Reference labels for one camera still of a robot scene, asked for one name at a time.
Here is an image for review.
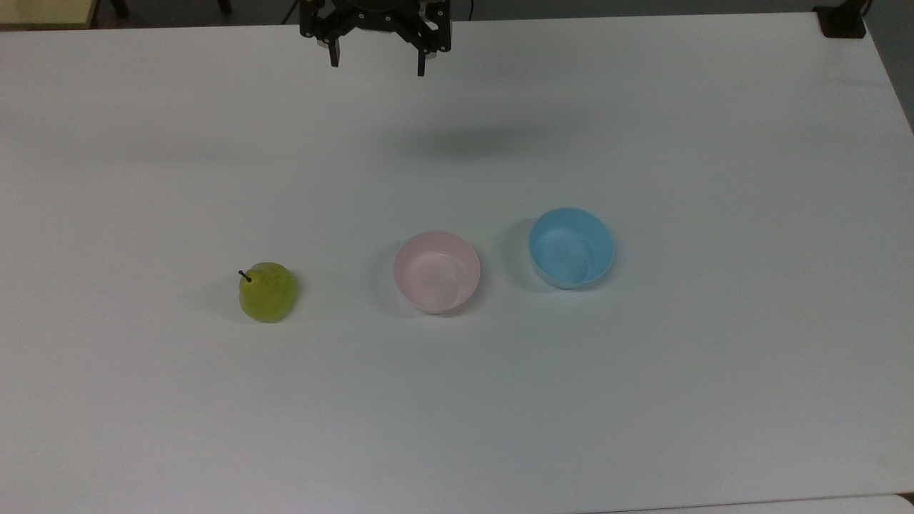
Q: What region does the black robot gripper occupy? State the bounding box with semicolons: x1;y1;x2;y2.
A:
300;0;452;77

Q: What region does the green pear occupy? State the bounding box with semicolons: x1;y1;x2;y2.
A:
238;262;298;323

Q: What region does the pink plastic bowl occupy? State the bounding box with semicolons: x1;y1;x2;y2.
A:
393;231;481;315

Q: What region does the blue plastic bowl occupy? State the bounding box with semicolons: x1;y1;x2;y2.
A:
528;207;616;290

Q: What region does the yellowish wooden table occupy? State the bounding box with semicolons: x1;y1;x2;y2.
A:
0;0;99;30

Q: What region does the black table clamp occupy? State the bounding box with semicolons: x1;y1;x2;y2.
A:
814;0;869;39

